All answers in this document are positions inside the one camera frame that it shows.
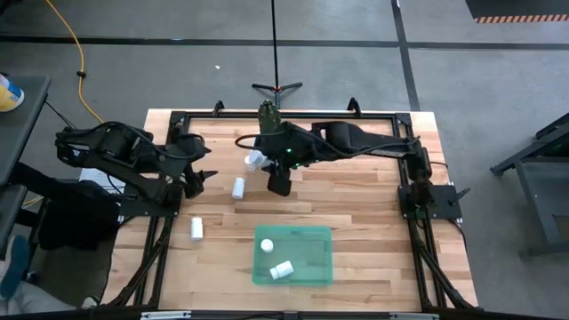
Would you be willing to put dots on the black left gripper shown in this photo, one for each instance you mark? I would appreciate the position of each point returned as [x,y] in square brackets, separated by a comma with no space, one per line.
[194,182]

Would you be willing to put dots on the person's leg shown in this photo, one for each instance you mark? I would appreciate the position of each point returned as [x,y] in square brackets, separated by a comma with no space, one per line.
[40,303]

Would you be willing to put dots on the dark grey desk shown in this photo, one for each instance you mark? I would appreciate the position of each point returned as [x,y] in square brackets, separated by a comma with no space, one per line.
[20,133]

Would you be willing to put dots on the green translucent plastic basket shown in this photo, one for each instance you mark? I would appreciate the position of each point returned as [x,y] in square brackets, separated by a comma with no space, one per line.
[311,249]

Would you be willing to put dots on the black mat with orange stripes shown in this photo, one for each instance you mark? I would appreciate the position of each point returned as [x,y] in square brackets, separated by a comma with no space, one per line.
[511,6]

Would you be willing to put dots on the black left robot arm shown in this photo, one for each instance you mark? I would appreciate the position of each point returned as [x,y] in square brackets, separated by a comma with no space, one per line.
[115,146]

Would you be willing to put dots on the yellow blue white container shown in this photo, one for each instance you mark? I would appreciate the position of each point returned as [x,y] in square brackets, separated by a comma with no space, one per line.
[6,93]

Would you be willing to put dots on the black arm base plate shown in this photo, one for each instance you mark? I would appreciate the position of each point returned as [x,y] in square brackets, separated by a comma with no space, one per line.
[133,210]
[444,200]

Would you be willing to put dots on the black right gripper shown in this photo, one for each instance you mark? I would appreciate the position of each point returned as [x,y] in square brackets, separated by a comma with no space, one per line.
[280,183]

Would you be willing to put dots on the black tripod stand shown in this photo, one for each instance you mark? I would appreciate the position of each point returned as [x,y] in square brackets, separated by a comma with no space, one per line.
[274,44]

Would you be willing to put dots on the dark grey metal stand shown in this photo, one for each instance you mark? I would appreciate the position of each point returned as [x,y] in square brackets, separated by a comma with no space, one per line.
[531,195]

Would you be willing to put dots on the silver metal bracket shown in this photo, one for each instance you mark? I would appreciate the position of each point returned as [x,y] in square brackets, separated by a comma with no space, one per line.
[413,317]
[164,315]

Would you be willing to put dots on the black clamp lever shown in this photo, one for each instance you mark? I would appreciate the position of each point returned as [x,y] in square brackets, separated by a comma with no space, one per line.
[460,195]

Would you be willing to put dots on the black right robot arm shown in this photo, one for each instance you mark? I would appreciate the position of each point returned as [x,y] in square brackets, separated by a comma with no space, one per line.
[355,138]

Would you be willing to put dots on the black fabric bag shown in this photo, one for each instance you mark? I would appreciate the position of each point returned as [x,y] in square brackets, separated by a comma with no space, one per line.
[75,222]

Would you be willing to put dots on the green cactus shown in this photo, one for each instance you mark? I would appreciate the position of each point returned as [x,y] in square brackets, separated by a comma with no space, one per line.
[269,116]

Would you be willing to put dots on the black aluminium frame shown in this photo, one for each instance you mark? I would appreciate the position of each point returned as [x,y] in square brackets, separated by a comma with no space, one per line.
[222,114]

